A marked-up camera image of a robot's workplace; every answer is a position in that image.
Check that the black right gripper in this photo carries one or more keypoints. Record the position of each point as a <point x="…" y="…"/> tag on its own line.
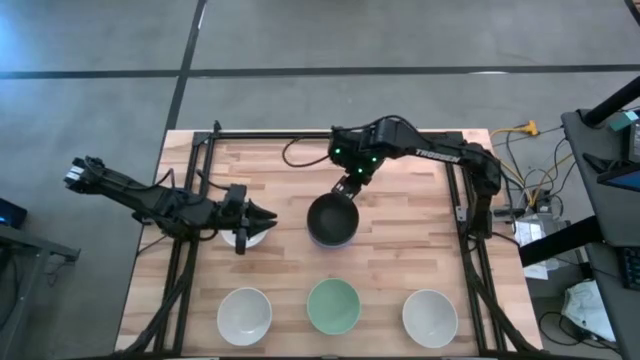
<point x="357" y="176"/>

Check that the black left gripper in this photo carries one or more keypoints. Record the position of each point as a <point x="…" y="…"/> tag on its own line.
<point x="239" y="215"/>

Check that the black bowl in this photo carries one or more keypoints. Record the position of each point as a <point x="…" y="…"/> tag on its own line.
<point x="332" y="220"/>

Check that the green ceramic bowl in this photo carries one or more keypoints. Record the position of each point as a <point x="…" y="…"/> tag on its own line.
<point x="333" y="306"/>

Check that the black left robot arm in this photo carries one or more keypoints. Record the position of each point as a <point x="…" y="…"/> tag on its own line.
<point x="150" y="200"/>

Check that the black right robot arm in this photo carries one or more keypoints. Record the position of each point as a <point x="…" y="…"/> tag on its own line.
<point x="440" y="152"/>

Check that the small white bowl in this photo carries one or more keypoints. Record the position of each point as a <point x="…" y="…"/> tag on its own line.
<point x="257" y="240"/>

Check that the dark grey-blue bowl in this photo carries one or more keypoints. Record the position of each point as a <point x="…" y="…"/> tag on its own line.
<point x="332" y="246"/>

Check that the light grey bowl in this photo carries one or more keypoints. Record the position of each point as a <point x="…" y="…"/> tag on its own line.
<point x="430" y="318"/>

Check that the white paper sheets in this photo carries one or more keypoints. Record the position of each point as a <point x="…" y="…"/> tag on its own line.
<point x="530" y="234"/>

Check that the yellow power plug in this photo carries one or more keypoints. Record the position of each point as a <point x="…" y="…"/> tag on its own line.
<point x="531" y="128"/>

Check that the black desk crossbar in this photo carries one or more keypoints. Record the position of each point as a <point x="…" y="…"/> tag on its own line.
<point x="560" y="241"/>

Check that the grey side table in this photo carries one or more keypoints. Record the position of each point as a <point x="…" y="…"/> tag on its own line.
<point x="30" y="240"/>

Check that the black device with blue light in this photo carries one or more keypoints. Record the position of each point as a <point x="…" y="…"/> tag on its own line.
<point x="10" y="212"/>

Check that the dark grey desk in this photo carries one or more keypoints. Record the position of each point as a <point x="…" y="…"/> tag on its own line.
<point x="600" y="210"/>

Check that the white plastic bag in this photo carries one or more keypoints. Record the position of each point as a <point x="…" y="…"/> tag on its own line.
<point x="587" y="307"/>

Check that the black tablet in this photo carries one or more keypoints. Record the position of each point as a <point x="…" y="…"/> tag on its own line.
<point x="625" y="179"/>

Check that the black round pole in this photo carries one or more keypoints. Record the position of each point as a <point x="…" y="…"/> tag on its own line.
<point x="612" y="104"/>

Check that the teal box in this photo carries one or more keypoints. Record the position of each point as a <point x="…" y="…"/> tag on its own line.
<point x="625" y="120"/>

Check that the black keyboard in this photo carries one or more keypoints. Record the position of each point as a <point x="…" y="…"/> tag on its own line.
<point x="632" y="267"/>

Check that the black aluminium table frame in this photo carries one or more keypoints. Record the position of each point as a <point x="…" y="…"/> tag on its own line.
<point x="260" y="135"/>

